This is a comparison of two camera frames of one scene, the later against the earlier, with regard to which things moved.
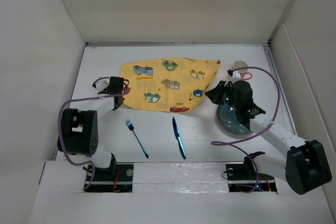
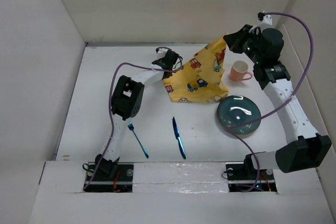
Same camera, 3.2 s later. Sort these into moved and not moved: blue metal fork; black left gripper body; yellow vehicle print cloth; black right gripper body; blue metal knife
Moved: yellow vehicle print cloth; black right gripper body; black left gripper body
Not moved: blue metal fork; blue metal knife
